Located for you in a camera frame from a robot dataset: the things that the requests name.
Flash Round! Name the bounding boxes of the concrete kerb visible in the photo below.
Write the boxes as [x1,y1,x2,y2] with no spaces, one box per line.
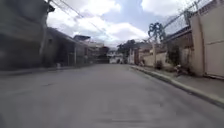
[129,65,224,109]

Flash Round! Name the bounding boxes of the pale boundary wall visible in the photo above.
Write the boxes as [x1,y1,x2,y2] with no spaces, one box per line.
[127,25,194,69]

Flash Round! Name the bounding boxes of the dark green tree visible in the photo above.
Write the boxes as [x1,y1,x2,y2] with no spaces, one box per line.
[116,39,138,64]

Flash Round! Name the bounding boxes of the low building with sloped roof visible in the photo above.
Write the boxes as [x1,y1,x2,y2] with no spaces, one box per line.
[41,26,98,68]

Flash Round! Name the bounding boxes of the beige wall with gate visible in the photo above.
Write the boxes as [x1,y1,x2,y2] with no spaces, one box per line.
[189,0,224,80]

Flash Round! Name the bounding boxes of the green bush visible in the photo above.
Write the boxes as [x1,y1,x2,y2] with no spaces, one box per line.
[166,43,183,68]

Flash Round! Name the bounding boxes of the grey concrete sidewalk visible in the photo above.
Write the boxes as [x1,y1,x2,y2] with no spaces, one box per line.
[131,64,224,100]

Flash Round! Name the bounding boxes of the dark grey building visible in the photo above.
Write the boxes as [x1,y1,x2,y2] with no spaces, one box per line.
[0,0,56,71]

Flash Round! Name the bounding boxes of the overhead wires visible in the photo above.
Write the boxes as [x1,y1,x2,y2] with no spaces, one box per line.
[49,0,214,46]

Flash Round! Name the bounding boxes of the tall palm tree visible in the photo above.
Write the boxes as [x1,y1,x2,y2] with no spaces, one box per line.
[147,21,167,69]

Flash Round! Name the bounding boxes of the grey asphalt road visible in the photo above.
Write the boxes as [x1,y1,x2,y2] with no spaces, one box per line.
[0,63,224,128]

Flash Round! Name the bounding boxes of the row of distant buildings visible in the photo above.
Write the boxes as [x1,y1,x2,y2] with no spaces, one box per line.
[73,34,125,65]

